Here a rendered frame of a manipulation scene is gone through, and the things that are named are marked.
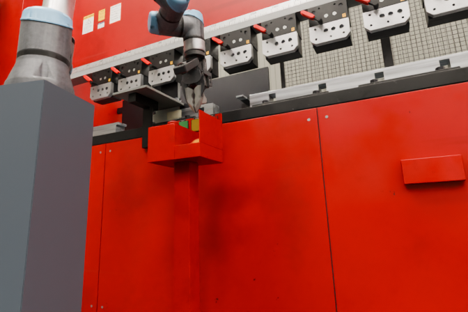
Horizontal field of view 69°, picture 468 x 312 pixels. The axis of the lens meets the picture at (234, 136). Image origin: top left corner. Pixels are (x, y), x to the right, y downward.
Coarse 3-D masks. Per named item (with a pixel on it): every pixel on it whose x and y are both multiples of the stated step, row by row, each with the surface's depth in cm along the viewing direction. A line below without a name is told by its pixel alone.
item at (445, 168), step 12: (444, 156) 94; (456, 156) 93; (408, 168) 97; (420, 168) 96; (432, 168) 95; (444, 168) 94; (456, 168) 92; (408, 180) 97; (420, 180) 96; (432, 180) 94; (444, 180) 93; (456, 180) 92
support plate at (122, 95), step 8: (136, 88) 136; (144, 88) 136; (152, 88) 137; (120, 96) 143; (128, 96) 143; (152, 96) 144; (160, 96) 145; (168, 96) 147; (160, 104) 155; (168, 104) 156; (176, 104) 156
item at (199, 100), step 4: (196, 88) 114; (200, 88) 113; (196, 92) 114; (200, 92) 113; (196, 96) 114; (200, 96) 113; (204, 96) 117; (196, 100) 113; (200, 100) 113; (204, 100) 117; (196, 104) 113; (200, 104) 114; (196, 108) 114; (196, 112) 114
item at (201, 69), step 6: (186, 54) 117; (192, 54) 116; (198, 54) 116; (204, 54) 118; (204, 60) 121; (198, 66) 117; (204, 66) 121; (192, 72) 115; (198, 72) 114; (204, 72) 116; (186, 78) 116; (192, 78) 115; (198, 78) 114; (210, 78) 121; (192, 84) 116; (210, 84) 120
